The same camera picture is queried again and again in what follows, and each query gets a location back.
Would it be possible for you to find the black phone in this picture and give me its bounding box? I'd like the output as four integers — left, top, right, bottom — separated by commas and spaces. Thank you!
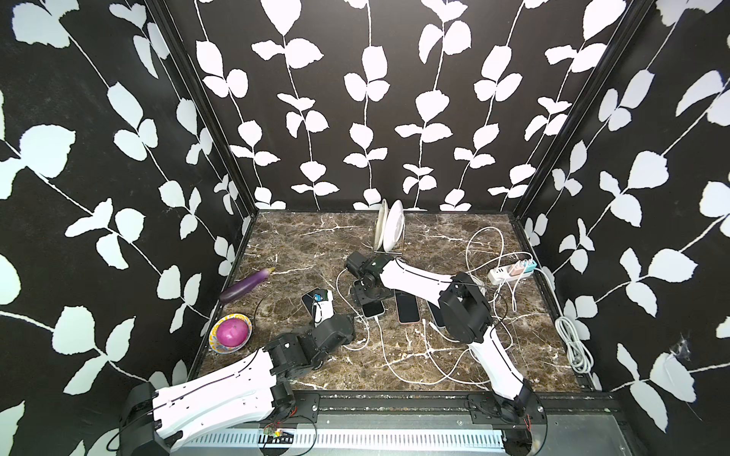
395, 291, 420, 325
428, 302, 446, 328
302, 288, 321, 316
361, 300, 385, 318

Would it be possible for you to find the white charging cable bundle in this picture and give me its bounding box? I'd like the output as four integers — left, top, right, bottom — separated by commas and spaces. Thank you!
333, 224, 540, 391

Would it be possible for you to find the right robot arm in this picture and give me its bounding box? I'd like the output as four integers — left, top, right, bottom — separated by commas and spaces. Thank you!
345, 252, 536, 424

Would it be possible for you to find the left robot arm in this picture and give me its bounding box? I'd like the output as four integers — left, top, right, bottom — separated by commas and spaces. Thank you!
114, 313, 355, 455

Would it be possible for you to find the clear plate rack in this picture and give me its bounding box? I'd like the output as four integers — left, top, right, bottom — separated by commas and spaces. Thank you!
373, 199, 405, 255

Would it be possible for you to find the purple onion in bowl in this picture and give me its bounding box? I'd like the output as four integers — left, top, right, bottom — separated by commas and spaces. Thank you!
216, 317, 250, 349

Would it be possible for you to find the yellow rimmed bowl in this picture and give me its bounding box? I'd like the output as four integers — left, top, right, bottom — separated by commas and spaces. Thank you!
208, 313, 252, 355

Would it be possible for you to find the white plate in rack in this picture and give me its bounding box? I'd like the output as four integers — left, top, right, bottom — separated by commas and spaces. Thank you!
382, 199, 405, 253

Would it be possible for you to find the purple eggplant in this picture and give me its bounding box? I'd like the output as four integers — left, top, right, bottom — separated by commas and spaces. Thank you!
219, 268, 275, 305

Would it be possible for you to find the white perforated strip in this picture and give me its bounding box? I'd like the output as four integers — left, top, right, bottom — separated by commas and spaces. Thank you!
184, 429, 505, 452

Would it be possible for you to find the white power strip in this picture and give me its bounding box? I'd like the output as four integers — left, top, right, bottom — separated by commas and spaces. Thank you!
488, 260, 537, 285

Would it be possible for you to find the black front rail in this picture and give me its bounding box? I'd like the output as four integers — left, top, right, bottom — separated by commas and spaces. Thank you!
271, 391, 621, 428

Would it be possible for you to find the thick white power cord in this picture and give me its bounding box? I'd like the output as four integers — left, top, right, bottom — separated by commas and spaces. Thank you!
554, 314, 595, 375

